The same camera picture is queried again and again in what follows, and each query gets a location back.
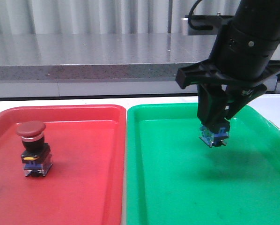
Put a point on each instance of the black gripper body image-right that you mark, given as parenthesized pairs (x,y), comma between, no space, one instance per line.
(236,59)

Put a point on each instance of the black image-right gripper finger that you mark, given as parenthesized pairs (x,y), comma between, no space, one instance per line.
(238,97)
(212,101)

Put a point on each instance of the green mushroom push button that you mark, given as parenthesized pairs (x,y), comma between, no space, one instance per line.
(215,135)

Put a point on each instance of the red mushroom push button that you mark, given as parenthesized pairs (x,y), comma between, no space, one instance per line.
(37,156)

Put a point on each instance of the green plastic tray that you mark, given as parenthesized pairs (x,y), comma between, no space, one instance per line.
(173,178)

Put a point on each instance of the red plastic tray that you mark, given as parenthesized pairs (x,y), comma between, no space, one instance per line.
(85,183)

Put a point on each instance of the grey stone counter bench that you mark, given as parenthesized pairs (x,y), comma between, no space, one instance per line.
(80,65)

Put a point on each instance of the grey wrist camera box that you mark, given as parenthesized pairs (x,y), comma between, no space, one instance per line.
(215,20)

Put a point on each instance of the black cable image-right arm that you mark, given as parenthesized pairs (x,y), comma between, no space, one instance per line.
(198,22)

